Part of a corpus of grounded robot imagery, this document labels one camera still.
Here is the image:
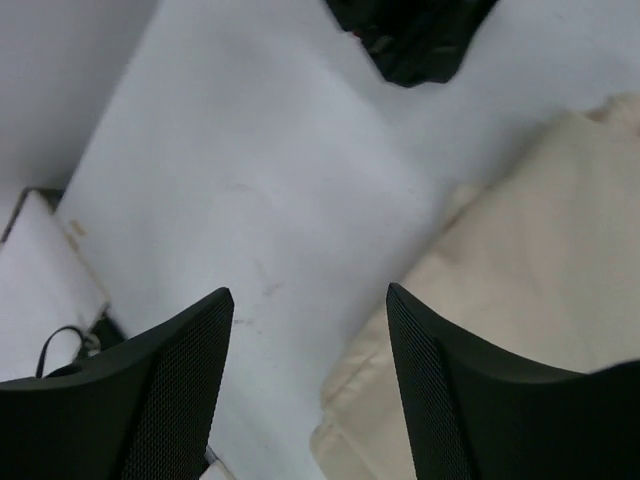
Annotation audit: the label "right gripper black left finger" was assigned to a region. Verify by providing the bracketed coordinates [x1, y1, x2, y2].
[1, 287, 234, 479]

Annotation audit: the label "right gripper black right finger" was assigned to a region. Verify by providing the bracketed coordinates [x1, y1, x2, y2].
[386, 283, 639, 479]

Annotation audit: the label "beige trousers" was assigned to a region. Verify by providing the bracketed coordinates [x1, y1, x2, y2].
[310, 94, 639, 479]

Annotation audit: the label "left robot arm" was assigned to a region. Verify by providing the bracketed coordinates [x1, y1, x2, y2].
[325, 0, 498, 88]

